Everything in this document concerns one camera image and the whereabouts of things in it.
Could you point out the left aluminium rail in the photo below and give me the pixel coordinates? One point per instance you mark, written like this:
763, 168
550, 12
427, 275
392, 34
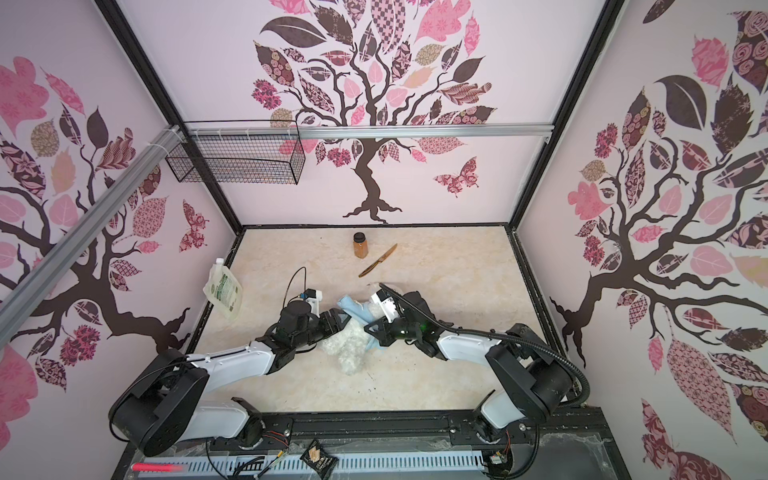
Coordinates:
20, 304

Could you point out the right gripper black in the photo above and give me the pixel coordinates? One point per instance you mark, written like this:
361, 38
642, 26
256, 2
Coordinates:
384, 333

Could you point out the white teddy bear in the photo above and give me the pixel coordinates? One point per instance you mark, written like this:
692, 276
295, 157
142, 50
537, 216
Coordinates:
350, 362

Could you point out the white green refill pouch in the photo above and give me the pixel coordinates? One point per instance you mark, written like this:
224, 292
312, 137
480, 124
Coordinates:
223, 290

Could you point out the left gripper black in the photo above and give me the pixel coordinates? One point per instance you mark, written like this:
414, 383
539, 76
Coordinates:
335, 319

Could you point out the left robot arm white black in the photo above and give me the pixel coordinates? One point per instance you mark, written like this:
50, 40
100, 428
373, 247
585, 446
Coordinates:
166, 404

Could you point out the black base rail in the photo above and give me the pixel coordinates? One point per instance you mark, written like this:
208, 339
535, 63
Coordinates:
372, 427

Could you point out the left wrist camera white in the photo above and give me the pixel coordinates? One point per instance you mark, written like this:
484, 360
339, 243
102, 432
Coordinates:
314, 298

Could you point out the small black brown packet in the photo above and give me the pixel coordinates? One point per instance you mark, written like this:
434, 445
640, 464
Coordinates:
319, 460

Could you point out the wooden knife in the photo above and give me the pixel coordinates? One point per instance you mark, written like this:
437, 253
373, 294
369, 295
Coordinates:
378, 261

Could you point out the black wire basket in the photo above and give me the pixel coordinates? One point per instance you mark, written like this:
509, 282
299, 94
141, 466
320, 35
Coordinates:
245, 152

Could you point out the red marker pen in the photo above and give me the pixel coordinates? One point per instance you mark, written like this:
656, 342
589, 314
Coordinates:
157, 467

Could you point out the aluminium rail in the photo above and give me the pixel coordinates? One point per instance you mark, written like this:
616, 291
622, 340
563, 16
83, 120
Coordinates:
410, 131
20, 304

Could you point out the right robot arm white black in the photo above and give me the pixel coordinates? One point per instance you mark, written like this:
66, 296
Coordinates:
534, 379

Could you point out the amber spice jar black lid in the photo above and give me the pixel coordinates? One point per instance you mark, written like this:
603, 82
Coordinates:
360, 246

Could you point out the white slotted cable duct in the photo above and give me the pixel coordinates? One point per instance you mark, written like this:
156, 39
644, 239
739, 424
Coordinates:
340, 465

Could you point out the light blue bear hoodie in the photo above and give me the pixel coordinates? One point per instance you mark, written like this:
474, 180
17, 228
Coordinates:
355, 338

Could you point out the rear aluminium rail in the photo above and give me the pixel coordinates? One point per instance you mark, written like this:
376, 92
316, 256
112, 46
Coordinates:
410, 131

